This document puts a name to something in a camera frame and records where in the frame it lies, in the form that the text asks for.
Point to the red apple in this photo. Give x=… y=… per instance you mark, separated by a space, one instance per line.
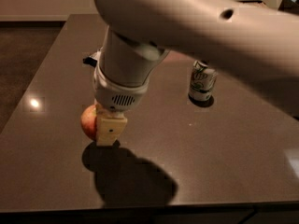
x=88 y=122

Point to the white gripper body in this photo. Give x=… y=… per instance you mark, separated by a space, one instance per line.
x=116 y=97

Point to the blue white chip bag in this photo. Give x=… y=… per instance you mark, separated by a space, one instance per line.
x=93 y=59

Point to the green white soda can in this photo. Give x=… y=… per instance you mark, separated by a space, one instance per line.
x=202 y=82

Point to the black wire basket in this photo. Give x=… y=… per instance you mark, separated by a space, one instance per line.
x=256 y=2

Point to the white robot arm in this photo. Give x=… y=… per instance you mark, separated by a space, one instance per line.
x=259 y=46

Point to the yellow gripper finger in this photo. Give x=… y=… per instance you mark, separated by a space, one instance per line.
x=109 y=126

